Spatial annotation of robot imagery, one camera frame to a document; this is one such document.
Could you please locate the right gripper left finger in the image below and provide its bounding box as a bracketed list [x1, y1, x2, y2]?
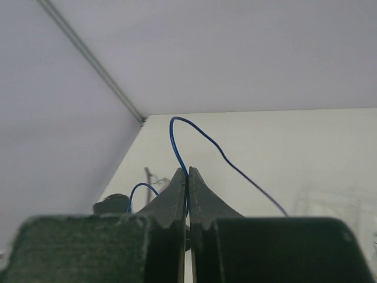
[1, 169, 186, 282]

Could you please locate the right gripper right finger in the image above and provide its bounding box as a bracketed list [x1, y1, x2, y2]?
[188, 167, 374, 282]

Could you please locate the blue cable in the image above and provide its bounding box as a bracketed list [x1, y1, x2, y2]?
[126, 117, 289, 218]

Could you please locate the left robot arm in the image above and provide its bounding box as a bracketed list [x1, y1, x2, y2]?
[92, 193, 130, 215]

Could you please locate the white compartment tray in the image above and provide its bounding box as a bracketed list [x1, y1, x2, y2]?
[292, 187, 376, 259]

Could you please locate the left aluminium frame post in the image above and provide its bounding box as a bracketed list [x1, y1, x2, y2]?
[37, 0, 146, 125]

